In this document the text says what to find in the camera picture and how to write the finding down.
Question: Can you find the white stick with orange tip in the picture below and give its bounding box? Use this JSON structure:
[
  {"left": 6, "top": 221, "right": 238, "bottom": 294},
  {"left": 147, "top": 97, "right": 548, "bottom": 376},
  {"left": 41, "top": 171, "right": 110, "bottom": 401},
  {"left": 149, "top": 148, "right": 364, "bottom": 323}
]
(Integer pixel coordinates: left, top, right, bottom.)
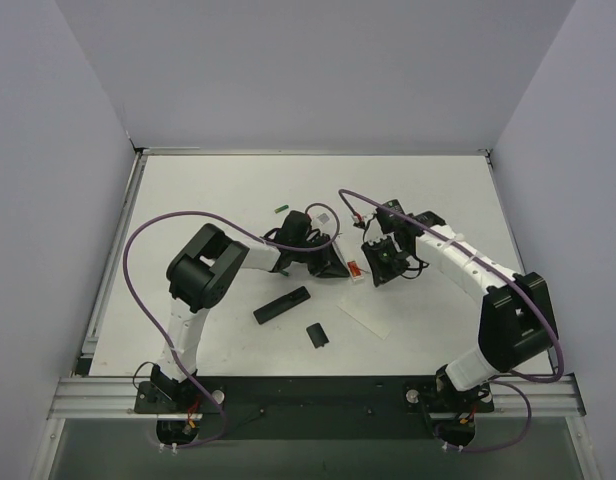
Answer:
[{"left": 336, "top": 235, "right": 364, "bottom": 283}]

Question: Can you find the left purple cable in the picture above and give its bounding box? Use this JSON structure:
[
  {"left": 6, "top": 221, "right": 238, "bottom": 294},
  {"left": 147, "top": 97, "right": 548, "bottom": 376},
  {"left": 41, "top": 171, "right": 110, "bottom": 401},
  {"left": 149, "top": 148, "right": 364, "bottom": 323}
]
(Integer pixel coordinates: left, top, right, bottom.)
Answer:
[{"left": 123, "top": 202, "right": 343, "bottom": 449}]

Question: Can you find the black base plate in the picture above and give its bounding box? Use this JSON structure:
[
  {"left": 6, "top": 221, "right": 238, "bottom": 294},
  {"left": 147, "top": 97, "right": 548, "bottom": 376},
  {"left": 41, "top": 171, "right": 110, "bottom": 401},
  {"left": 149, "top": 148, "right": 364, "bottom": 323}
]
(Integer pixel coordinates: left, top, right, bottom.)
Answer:
[{"left": 134, "top": 375, "right": 494, "bottom": 443}]

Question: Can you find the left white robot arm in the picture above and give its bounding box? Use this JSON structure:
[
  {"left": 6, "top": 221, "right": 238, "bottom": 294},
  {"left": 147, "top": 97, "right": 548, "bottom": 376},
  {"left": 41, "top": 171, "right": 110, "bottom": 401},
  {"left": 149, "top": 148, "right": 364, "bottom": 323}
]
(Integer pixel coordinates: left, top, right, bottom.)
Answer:
[{"left": 151, "top": 210, "right": 349, "bottom": 412}]

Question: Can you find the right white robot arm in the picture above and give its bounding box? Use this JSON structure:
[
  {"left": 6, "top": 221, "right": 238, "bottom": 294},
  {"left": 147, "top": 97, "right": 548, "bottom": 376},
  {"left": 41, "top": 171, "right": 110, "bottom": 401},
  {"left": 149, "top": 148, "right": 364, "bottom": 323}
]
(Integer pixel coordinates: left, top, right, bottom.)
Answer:
[{"left": 362, "top": 200, "right": 558, "bottom": 395}]

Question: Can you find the black remote control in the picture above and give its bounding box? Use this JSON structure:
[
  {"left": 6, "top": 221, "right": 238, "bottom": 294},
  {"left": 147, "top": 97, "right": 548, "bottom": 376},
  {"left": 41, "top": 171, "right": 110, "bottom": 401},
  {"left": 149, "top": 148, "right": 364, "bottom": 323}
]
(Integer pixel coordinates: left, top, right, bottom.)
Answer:
[{"left": 253, "top": 286, "right": 311, "bottom": 325}]

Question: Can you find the black battery cover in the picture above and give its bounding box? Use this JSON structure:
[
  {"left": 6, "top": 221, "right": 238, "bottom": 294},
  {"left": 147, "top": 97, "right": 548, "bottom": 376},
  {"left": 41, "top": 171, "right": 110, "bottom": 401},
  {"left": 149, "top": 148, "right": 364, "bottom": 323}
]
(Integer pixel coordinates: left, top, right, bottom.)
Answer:
[{"left": 306, "top": 323, "right": 329, "bottom": 349}]

